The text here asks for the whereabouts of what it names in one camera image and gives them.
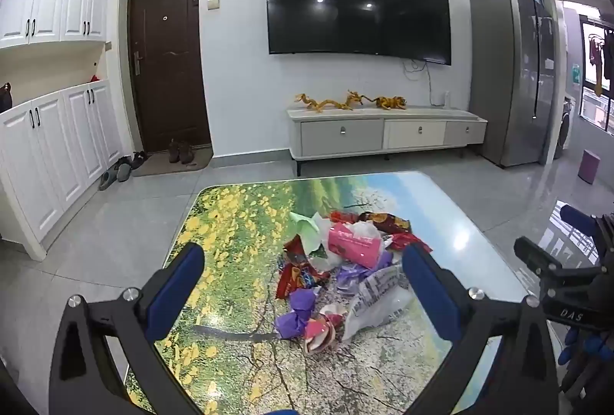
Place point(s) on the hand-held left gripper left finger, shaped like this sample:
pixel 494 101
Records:
pixel 175 290

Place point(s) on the red and white wrapper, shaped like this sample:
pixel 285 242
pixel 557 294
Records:
pixel 320 332

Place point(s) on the pink tissue packet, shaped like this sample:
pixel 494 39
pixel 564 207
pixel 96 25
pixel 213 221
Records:
pixel 352 245

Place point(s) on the golden tiger figurine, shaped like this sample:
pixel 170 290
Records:
pixel 391 102

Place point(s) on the crumpled purple paper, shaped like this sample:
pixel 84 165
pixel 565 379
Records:
pixel 297 314

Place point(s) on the wall light switch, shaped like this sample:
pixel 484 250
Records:
pixel 211 3

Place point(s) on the green sign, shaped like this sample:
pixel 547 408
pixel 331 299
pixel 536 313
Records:
pixel 575 74

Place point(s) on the black wall television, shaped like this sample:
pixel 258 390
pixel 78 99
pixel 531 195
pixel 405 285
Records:
pixel 355 2

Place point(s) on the light purple plastic scrap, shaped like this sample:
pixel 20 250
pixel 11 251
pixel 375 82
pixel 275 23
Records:
pixel 355 275

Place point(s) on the grey refrigerator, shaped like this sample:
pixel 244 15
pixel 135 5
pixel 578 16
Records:
pixel 513 74

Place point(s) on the washing machine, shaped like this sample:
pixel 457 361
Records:
pixel 566 127

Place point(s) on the black shoe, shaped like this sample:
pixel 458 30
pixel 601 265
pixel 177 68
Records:
pixel 139 158

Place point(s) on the hanging clothes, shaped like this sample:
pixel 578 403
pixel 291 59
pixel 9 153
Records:
pixel 598 55

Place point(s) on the red snack packet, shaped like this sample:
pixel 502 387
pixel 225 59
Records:
pixel 293 280

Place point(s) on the printed clear plastic bag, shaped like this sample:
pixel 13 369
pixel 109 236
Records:
pixel 379 304

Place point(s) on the brown door mat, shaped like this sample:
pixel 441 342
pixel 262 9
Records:
pixel 158 166

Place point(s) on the person's right hand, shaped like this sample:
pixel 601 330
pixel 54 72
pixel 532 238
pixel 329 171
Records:
pixel 587 345

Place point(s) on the dark brown entrance door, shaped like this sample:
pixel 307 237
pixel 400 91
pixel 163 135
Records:
pixel 168 60

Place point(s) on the white television console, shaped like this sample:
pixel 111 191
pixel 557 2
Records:
pixel 383 132

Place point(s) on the white base cabinet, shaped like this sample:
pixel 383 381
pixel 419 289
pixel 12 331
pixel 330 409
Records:
pixel 52 156

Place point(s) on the purple stool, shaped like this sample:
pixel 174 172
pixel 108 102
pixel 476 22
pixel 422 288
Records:
pixel 589 165

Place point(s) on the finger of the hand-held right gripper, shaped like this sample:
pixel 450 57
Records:
pixel 575 216
pixel 535 254

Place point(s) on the grey slipper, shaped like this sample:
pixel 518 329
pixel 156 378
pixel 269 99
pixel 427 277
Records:
pixel 105 181
pixel 123 170

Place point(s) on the dark bag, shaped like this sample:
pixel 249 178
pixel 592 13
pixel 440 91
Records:
pixel 5 96

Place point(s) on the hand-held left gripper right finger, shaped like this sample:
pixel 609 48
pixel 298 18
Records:
pixel 427 290

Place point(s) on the green paper sheet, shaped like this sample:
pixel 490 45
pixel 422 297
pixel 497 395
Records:
pixel 304 228

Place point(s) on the orange red snack wrapper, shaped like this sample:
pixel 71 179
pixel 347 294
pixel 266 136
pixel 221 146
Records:
pixel 386 222

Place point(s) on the white plastic bag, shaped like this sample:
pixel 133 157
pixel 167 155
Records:
pixel 365 229

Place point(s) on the brown boot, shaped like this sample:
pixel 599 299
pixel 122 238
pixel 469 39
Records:
pixel 173 151
pixel 186 152

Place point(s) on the small red wrapper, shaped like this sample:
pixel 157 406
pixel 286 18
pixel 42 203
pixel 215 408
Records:
pixel 405 242

